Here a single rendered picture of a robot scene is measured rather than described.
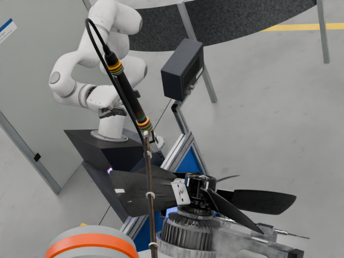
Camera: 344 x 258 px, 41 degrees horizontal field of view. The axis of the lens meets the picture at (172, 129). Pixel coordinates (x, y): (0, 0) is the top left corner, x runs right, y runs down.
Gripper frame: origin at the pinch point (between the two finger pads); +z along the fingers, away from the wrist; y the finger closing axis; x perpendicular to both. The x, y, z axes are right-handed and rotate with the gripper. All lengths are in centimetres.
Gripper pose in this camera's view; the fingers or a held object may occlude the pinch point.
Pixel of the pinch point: (129, 102)
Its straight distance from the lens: 148.8
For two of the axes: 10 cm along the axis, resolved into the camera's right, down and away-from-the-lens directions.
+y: -4.7, 7.1, -5.2
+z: 8.2, 1.5, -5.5
